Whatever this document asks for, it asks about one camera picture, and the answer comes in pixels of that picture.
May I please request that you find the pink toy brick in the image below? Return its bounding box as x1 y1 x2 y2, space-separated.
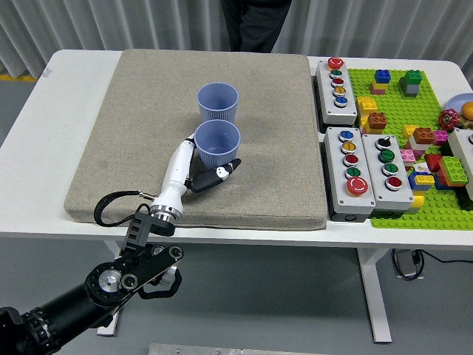
399 148 418 166

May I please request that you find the brown and orange toy brick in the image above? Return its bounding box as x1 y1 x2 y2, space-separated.
364 112 389 135

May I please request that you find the grey-brown fabric mat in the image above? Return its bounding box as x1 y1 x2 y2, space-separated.
63 48 329 232

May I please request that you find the white table leg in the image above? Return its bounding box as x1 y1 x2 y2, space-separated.
356 247 392 344
96 240 134 337

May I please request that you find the green and orange brick stack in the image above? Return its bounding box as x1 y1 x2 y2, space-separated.
438 155 469 188

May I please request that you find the person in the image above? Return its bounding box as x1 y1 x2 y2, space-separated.
221 0 293 53

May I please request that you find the yellow rounded toy brick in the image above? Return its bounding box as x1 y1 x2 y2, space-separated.
407 195 425 216

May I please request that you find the green toy brick baseplate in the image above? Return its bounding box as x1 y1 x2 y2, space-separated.
347 68 473 232

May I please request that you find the white control box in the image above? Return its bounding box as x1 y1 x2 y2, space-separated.
446 128 473 203

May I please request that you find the red toy brick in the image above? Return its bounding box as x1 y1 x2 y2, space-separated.
423 154 444 174

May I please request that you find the grey five-button control box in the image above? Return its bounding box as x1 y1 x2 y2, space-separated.
313 57 358 126
324 126 377 223

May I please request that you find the grey control box with knob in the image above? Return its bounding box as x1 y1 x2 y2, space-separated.
361 133 415 217

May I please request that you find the brown and white brick stack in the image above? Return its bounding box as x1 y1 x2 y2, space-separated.
412 127 437 151

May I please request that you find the red toy valve wheel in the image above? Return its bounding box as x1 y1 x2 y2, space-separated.
438 108 460 130

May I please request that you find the grey power adapter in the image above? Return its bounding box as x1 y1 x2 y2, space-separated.
391 248 426 281

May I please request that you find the black power cable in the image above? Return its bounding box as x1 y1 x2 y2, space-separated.
415 249 473 264

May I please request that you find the white pleated curtain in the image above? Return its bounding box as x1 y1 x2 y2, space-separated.
0 0 473 89

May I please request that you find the blue ribbed plastic cup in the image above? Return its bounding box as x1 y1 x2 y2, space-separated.
197 82 239 125
194 120 242 170

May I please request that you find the pale blue plate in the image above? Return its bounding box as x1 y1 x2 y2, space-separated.
445 93 473 112

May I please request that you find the blue and yellow brick stack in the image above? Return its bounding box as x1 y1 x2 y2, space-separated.
407 172 436 192

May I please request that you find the blue yellow pink brick stack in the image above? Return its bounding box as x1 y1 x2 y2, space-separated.
370 69 392 95

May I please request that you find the yellow toy brick stack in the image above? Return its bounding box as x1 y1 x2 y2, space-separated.
356 96 378 120

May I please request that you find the green and grey brick stack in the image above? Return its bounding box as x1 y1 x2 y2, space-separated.
398 69 423 98

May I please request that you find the toy burger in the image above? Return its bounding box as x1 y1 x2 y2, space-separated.
460 102 473 130

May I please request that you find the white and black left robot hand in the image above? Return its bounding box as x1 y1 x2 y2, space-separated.
149 135 242 216

